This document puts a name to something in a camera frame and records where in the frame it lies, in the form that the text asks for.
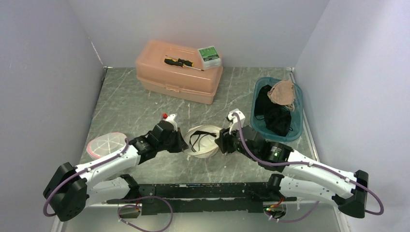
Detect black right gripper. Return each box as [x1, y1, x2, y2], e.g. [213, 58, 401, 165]
[214, 121, 258, 161]

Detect black white bra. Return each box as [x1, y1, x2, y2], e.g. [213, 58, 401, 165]
[189, 130, 217, 152]

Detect white mesh laundry bag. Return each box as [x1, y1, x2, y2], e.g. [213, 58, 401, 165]
[183, 125, 221, 159]

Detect clear round lidded container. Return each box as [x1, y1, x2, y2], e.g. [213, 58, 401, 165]
[86, 132, 127, 160]

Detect beige pink bra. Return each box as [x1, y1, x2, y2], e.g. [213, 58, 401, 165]
[267, 80, 296, 112]

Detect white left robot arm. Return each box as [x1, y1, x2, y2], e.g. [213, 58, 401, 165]
[43, 120, 189, 221]

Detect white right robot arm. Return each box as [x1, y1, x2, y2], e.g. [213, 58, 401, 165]
[215, 126, 368, 218]

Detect black cloth garment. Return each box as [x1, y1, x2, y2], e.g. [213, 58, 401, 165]
[254, 85, 293, 137]

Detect pink plastic toolbox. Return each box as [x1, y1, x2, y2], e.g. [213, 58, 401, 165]
[135, 40, 223, 104]

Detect teal plastic bin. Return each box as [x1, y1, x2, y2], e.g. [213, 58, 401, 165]
[250, 77, 303, 143]

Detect green white small box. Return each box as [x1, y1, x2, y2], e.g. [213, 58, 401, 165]
[197, 46, 222, 70]

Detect black yellow screwdriver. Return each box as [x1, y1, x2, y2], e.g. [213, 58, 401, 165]
[164, 56, 204, 72]

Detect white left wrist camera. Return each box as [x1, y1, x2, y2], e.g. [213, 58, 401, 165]
[161, 113, 178, 130]

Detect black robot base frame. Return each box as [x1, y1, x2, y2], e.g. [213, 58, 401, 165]
[107, 181, 297, 216]

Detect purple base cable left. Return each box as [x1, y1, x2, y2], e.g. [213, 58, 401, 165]
[117, 196, 173, 232]

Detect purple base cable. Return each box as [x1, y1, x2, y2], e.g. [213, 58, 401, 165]
[264, 200, 319, 224]
[117, 196, 173, 232]

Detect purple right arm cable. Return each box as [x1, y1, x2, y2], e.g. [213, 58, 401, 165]
[231, 112, 384, 216]

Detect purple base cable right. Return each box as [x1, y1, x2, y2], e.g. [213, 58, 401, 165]
[264, 200, 319, 224]

